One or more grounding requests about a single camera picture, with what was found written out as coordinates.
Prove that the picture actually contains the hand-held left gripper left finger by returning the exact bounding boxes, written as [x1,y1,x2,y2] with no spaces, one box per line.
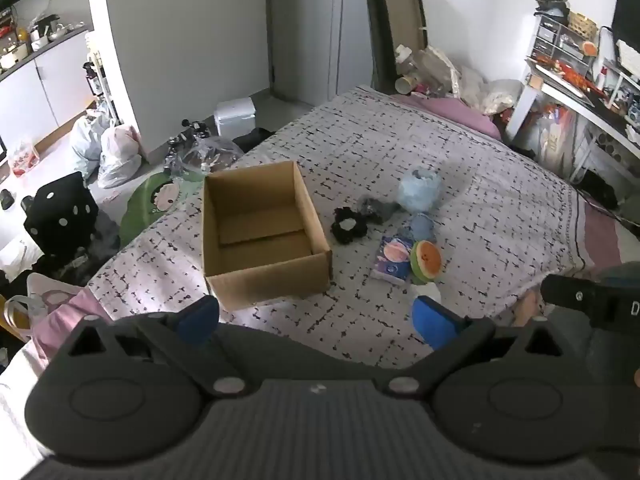
[49,296,247,397]

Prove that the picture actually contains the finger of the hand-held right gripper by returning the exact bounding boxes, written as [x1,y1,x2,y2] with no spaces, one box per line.
[540,274,601,326]

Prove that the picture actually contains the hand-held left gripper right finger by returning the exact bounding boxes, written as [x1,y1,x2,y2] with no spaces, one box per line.
[387,296,586,395]

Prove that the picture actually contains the colourful snack packet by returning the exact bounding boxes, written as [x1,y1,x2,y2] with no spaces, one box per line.
[371,236,415,282]

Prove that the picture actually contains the brown cardboard box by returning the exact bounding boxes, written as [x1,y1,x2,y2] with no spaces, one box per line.
[201,160,334,312]

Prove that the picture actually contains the small blue fluffy plush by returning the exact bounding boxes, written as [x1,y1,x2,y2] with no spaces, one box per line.
[407,212,437,241]

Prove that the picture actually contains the light blue fluffy plush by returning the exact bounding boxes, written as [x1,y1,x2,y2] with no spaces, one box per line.
[397,167,443,213]

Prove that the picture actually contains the person's leg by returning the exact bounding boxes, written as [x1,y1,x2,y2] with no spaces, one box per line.
[512,287,553,328]

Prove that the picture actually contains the watermelon slice plush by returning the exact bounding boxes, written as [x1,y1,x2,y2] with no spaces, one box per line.
[409,240,443,281]

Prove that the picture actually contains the black bag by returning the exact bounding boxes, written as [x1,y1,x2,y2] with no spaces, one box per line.
[577,169,621,211]

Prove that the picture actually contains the green cartoon floor mat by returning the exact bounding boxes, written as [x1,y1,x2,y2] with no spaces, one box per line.
[119,170,206,248]

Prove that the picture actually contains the dark grey fluffy scrunchie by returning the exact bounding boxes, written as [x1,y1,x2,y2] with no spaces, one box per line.
[356,196,401,223]

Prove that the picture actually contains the black scrunchie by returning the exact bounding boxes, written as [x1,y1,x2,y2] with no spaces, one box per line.
[331,206,369,246]

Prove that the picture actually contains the pink tote bag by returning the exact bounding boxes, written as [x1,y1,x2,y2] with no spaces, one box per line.
[4,272,113,361]

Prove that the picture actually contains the black white-dotted cushion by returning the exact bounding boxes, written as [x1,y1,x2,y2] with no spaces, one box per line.
[22,171,100,256]

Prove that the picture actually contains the black tripod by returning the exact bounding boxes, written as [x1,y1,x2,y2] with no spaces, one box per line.
[164,119,212,161]

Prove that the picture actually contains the white desk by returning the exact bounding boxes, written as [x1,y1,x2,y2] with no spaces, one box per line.
[505,57,640,186]

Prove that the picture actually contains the black cloth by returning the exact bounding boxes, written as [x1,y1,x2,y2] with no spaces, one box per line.
[231,127,277,153]

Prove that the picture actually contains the white plastic bin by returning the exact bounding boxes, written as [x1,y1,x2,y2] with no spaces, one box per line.
[214,98,258,139]

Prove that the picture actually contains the white stuffed plastic bag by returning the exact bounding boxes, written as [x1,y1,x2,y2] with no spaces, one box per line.
[460,66,523,117]

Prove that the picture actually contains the pink pillow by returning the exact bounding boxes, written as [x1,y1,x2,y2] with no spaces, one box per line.
[390,92,503,141]

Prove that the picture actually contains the desktop drawer organizer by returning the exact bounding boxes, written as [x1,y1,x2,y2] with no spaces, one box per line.
[531,12,598,63]

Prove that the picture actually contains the crumpled clear plastic bag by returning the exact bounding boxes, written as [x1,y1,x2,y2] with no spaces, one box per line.
[420,46,463,96]

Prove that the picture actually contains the white shelf cart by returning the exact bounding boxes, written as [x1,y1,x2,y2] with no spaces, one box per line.
[82,32,121,126]

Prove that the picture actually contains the wicker basket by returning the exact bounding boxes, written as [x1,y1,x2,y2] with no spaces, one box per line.
[569,11,599,37]

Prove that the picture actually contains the black monitor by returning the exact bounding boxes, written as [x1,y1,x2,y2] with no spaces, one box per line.
[611,0,640,56]

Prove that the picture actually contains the kitchen counter with cabinets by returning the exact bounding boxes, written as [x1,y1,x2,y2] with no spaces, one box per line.
[0,24,98,136]

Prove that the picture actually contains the dark cardboard panel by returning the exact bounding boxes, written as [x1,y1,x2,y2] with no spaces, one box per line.
[364,0,430,93]

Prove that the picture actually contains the grey wardrobe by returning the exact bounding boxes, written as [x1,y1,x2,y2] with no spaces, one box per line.
[265,0,386,107]

